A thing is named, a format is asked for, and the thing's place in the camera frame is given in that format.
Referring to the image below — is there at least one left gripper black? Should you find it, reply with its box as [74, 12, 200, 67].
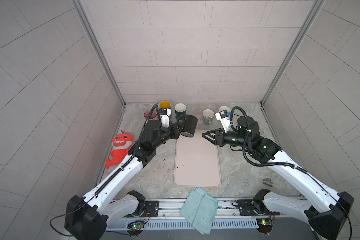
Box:
[149, 122, 184, 151]

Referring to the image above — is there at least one black mug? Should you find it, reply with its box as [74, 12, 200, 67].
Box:
[177, 115, 198, 138]

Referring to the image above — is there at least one dark green mug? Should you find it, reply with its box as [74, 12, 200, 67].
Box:
[175, 103, 187, 119]

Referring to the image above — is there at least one grey mug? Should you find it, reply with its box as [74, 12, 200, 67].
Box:
[203, 109, 215, 125]

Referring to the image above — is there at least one pink glass mug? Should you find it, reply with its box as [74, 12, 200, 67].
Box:
[144, 110, 158, 120]

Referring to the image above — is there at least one light green mug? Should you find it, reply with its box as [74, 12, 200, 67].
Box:
[219, 106, 231, 114]

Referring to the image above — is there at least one light blue butterfly mug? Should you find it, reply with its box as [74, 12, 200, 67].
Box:
[159, 101, 171, 109]

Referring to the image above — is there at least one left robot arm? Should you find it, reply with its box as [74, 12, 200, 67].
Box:
[63, 104, 186, 240]

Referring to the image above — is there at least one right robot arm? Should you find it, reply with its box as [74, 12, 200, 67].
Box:
[202, 107, 354, 240]

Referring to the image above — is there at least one beige tray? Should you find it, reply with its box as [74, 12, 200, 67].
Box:
[174, 130, 222, 187]

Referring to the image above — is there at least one red monster plush toy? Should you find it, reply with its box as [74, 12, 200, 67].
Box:
[106, 133, 134, 170]

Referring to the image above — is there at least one small metal fitting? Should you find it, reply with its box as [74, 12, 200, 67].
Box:
[263, 178, 274, 187]

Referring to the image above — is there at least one teal cloth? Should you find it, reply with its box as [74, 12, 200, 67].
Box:
[180, 187, 219, 235]

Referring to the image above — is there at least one right circuit board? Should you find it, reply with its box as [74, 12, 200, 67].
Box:
[256, 219, 274, 234]

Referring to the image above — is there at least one circuit board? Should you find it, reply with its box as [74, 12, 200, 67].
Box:
[256, 219, 274, 234]
[127, 221, 145, 237]

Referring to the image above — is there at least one left circuit board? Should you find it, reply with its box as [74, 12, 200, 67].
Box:
[127, 221, 145, 237]

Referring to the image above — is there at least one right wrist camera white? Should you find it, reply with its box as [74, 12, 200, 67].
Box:
[215, 110, 231, 133]

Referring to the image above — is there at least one aluminium mounting rail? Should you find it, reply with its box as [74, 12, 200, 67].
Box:
[71, 196, 322, 221]

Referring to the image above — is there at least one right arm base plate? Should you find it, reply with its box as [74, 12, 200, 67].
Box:
[232, 200, 280, 216]

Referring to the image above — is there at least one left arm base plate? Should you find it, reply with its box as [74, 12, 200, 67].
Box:
[126, 201, 160, 218]

